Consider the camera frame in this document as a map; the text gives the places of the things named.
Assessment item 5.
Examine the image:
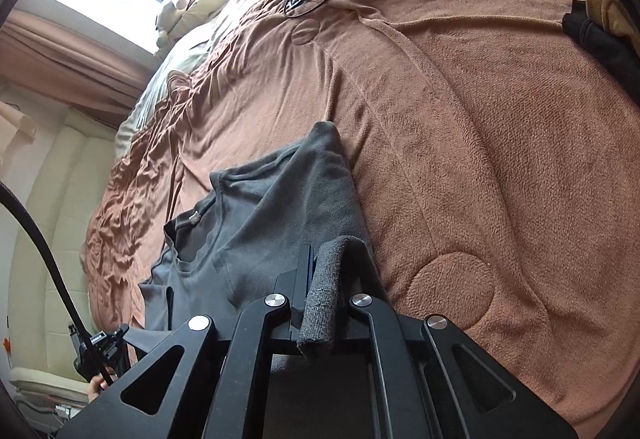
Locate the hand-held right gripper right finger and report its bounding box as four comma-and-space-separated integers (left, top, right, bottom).
340, 291, 581, 439

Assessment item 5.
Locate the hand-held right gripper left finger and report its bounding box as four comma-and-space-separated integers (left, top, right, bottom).
60, 244, 317, 439

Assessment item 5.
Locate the grey t-shirt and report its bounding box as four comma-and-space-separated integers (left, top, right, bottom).
137, 121, 396, 360

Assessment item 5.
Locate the person's left hand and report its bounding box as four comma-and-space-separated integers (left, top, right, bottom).
85, 371, 118, 402

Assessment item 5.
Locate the cream upholstered headboard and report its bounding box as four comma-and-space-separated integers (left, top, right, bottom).
0, 124, 126, 410

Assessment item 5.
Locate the brown blanket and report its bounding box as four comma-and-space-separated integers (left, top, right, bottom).
80, 0, 640, 435

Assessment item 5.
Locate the cream hanging cloth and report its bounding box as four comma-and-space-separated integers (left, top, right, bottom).
0, 100, 38, 142

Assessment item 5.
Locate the pale green bed sheet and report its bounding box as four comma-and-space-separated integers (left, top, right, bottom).
115, 0, 321, 154

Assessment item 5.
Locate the white plush toy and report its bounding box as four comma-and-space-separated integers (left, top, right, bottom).
154, 0, 188, 50

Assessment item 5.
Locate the pink curtain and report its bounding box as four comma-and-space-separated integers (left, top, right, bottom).
0, 9, 161, 120

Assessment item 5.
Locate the black folded garment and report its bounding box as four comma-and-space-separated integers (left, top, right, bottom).
561, 0, 640, 90

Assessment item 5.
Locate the tan folded garment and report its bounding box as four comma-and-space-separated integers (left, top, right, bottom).
585, 0, 638, 50

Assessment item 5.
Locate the black braided cable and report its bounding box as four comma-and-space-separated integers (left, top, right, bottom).
0, 181, 118, 385

